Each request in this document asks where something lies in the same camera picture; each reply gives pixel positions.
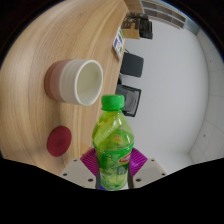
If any green drink bottle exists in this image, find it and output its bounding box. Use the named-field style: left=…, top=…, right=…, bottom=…
left=92, top=94, right=135, bottom=192

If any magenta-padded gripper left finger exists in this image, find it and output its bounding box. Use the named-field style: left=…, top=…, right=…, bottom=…
left=60, top=148, right=101, bottom=190

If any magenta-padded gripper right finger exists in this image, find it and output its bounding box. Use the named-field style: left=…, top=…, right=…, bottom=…
left=126, top=147, right=168, bottom=190

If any dark grey office chair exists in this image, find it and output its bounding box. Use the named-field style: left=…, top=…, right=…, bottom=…
left=119, top=49, right=145, bottom=78

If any flat round red coaster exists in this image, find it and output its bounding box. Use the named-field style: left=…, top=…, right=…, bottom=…
left=46, top=125, right=73, bottom=158

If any wooden shelf cabinet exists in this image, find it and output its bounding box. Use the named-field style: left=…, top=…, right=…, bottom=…
left=139, top=0, right=201, bottom=34

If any black mesh office chair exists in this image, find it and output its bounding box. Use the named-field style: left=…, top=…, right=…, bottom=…
left=115, top=74, right=142, bottom=118

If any white and green leaflet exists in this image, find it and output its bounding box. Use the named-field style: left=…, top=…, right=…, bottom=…
left=112, top=26, right=126, bottom=62

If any white and brown ribbed cup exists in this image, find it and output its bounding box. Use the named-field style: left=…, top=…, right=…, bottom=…
left=44, top=58, right=104, bottom=107

